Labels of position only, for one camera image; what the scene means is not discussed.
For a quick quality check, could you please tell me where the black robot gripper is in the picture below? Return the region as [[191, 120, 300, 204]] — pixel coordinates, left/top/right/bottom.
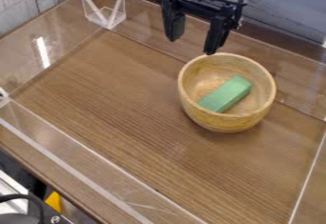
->
[[159, 0, 247, 55]]

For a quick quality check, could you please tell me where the brown wooden bowl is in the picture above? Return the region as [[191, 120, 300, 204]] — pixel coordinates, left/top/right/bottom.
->
[[176, 52, 276, 133]]

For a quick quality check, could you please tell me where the green rectangular block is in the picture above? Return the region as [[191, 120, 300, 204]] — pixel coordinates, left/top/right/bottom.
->
[[198, 76, 252, 112]]

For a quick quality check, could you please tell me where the clear acrylic corner bracket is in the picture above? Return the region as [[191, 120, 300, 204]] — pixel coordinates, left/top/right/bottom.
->
[[81, 0, 125, 30]]

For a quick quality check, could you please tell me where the clear acrylic front wall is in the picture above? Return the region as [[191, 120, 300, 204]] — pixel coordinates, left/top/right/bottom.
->
[[0, 98, 207, 224]]

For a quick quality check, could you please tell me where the black cable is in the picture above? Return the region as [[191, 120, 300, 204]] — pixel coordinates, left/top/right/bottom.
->
[[0, 193, 45, 224]]

